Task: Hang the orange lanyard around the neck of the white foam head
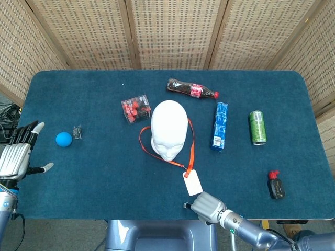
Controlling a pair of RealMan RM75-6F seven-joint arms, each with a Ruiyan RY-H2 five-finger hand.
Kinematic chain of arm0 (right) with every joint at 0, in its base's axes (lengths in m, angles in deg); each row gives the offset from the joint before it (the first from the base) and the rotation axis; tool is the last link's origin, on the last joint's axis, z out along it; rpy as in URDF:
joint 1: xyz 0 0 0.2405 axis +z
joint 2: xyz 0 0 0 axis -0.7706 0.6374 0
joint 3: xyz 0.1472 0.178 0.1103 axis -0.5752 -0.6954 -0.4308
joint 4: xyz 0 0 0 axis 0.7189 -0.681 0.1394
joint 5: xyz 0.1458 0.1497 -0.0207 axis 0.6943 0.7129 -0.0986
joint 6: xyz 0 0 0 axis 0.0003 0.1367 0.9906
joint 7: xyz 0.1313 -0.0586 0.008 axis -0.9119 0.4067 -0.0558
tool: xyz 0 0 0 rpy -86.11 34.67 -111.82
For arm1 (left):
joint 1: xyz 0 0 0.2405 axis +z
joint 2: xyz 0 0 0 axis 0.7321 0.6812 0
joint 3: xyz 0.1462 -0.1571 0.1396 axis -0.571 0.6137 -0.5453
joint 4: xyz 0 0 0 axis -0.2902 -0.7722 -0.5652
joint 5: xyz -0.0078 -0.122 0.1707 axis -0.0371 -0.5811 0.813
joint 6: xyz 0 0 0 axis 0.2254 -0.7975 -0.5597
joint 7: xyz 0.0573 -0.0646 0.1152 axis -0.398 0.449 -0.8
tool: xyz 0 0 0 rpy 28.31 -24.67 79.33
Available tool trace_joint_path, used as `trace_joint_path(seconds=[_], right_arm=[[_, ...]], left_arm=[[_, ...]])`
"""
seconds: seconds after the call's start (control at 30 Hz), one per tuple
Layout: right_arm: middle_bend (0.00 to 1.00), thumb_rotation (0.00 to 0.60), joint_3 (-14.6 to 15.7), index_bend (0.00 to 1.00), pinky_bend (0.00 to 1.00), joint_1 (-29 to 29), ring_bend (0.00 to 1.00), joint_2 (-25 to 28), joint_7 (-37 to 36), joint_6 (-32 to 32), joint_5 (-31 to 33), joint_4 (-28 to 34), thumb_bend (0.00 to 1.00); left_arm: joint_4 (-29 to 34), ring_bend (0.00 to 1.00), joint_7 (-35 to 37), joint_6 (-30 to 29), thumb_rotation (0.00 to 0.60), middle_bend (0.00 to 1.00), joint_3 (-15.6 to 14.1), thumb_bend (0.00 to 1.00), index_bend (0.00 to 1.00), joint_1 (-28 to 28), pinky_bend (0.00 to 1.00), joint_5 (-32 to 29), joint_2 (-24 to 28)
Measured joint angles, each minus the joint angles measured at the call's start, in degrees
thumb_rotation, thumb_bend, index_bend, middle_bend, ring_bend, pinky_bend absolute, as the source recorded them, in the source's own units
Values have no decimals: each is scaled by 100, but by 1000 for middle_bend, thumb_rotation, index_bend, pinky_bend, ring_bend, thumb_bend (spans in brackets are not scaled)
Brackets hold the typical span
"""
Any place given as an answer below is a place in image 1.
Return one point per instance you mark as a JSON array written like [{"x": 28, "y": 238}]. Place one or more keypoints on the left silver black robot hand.
[{"x": 14, "y": 159}]

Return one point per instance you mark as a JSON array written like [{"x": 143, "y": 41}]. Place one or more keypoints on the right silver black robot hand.
[{"x": 209, "y": 207}]

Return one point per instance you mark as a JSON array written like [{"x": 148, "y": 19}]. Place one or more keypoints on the white ID badge card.
[{"x": 193, "y": 183}]

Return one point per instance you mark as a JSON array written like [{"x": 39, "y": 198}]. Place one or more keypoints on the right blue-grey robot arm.
[{"x": 248, "y": 230}]

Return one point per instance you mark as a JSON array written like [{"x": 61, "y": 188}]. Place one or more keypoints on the white mannequin head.
[{"x": 169, "y": 123}]

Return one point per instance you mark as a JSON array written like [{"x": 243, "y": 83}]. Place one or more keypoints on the white table leg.
[{"x": 232, "y": 240}]

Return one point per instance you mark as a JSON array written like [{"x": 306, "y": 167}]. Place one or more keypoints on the blue ball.
[{"x": 64, "y": 139}]

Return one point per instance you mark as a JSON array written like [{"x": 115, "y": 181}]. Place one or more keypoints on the small black bottle red cap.
[{"x": 277, "y": 187}]

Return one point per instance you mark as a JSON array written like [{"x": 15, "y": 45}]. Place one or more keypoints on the dark blue table mat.
[{"x": 91, "y": 177}]

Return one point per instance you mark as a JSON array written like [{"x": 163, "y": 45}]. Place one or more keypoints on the blue cookie box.
[{"x": 220, "y": 123}]

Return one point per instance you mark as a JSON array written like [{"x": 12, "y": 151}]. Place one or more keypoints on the blue-grey robot torso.
[{"x": 123, "y": 235}]

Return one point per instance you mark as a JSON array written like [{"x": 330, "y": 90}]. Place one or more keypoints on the green drink can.
[{"x": 257, "y": 128}]

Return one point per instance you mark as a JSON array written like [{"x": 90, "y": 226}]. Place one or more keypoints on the woven folding screen panel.
[
  {"x": 322, "y": 65},
  {"x": 86, "y": 34},
  {"x": 256, "y": 34},
  {"x": 175, "y": 34},
  {"x": 21, "y": 52}
]

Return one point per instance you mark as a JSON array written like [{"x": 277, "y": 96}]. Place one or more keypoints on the clear box of red parts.
[{"x": 136, "y": 109}]

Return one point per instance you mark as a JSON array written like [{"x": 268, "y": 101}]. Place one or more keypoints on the cola bottle with red cap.
[{"x": 183, "y": 87}]

